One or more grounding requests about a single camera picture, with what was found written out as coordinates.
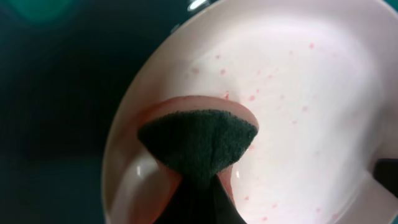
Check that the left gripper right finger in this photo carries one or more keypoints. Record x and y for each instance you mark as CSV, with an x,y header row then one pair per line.
x,y
216,207

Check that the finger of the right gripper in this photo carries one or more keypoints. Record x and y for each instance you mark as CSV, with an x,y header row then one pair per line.
x,y
386,173

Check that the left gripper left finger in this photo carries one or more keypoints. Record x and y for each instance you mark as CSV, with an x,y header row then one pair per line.
x,y
182,207

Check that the green and orange sponge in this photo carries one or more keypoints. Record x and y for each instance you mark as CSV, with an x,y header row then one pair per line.
x,y
197,138

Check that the white plate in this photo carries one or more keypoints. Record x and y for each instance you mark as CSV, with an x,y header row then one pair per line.
x,y
321,79

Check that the teal plastic tray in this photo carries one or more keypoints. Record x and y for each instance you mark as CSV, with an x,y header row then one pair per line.
x,y
65,68

